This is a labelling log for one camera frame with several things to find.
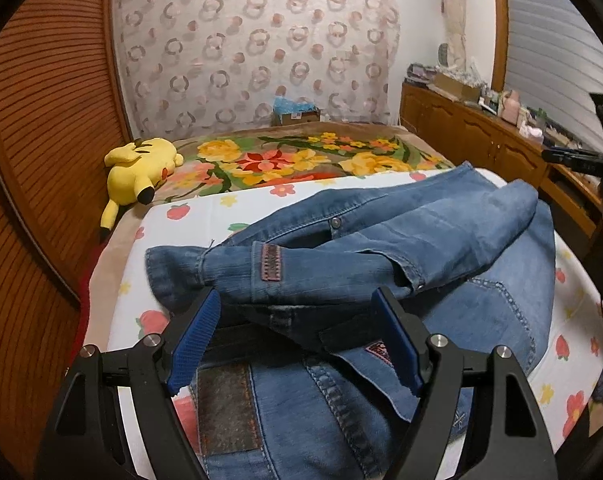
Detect blue denim pants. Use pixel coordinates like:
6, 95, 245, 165
145, 164, 555, 479

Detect patterned lace curtain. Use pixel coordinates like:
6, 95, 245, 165
113, 0, 400, 140

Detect yellow pikachu plush toy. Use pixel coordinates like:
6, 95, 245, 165
100, 138, 184, 235

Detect floral brown bed cover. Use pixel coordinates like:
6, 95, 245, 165
82, 122, 452, 349

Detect blue item in box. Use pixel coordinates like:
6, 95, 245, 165
271, 96, 321, 126

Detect cardboard box on cabinet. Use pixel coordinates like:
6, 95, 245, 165
428, 73, 480, 103

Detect grey window shutter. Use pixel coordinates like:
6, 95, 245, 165
505, 0, 603, 152

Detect wooden sideboard cabinet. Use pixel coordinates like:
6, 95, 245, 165
399, 82, 603, 238

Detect pink bottle on cabinet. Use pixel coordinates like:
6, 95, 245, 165
501, 90, 521, 126

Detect wooden louvered closet door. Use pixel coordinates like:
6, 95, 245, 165
0, 0, 130, 479

